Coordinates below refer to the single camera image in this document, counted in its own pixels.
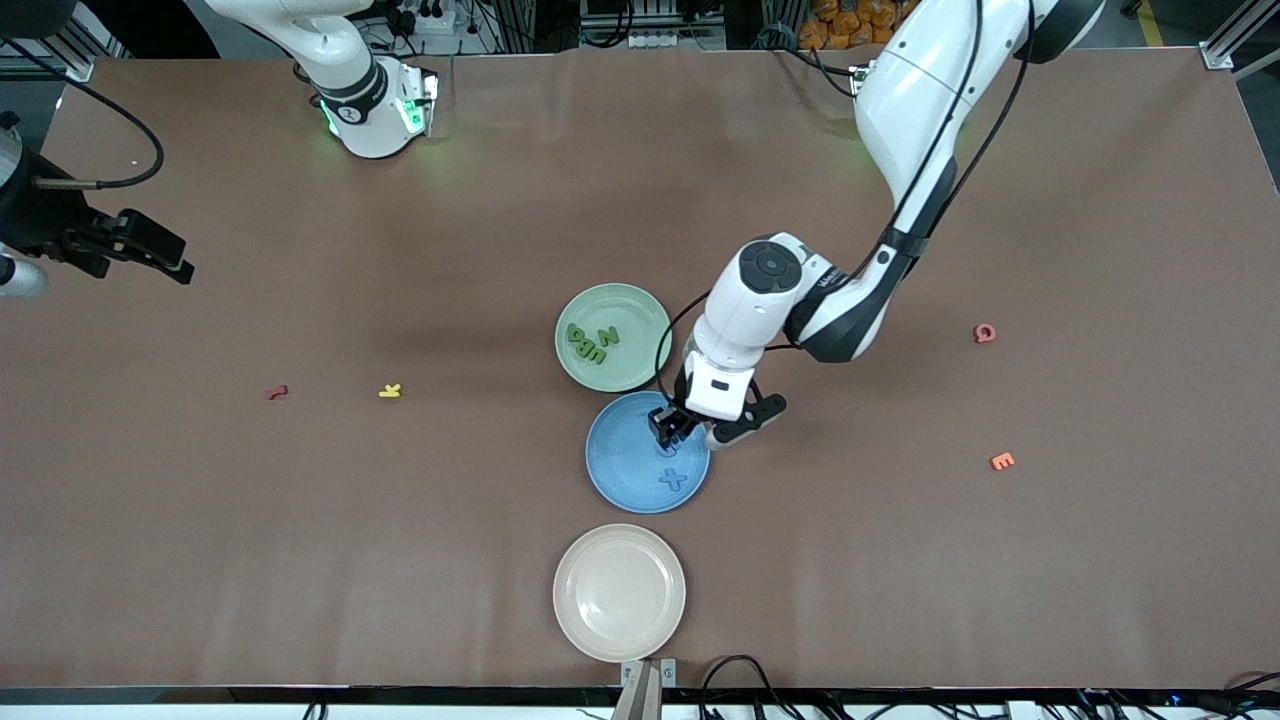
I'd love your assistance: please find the blue plate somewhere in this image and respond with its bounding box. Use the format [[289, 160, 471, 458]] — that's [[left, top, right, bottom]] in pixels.
[[585, 390, 712, 515]]

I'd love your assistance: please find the light green plate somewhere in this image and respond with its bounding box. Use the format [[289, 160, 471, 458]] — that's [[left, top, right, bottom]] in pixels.
[[555, 283, 673, 393]]

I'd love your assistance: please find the beige plate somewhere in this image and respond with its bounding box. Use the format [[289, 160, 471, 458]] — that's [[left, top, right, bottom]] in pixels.
[[552, 523, 687, 663]]

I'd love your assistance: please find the power strip with plugs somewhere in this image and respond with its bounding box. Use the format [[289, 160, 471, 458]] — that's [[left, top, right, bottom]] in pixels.
[[385, 0, 456, 36]]

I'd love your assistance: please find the pile of orange items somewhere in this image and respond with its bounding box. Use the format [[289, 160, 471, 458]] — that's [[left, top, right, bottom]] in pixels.
[[800, 0, 916, 49]]

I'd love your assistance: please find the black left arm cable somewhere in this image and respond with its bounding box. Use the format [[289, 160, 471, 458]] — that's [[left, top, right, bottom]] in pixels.
[[655, 0, 1036, 406]]

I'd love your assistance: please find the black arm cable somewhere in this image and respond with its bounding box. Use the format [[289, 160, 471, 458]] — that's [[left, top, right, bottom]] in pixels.
[[655, 0, 1036, 406], [0, 38, 166, 191]]

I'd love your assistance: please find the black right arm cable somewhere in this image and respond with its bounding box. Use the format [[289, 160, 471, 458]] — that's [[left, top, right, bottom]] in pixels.
[[0, 38, 166, 191]]

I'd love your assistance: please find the aluminium frame profile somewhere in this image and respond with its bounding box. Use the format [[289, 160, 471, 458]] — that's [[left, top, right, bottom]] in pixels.
[[0, 25, 121, 83], [1198, 0, 1280, 79]]

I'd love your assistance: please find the black looped floor cable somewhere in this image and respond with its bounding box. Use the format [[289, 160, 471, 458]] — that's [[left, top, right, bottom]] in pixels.
[[698, 655, 801, 720]]

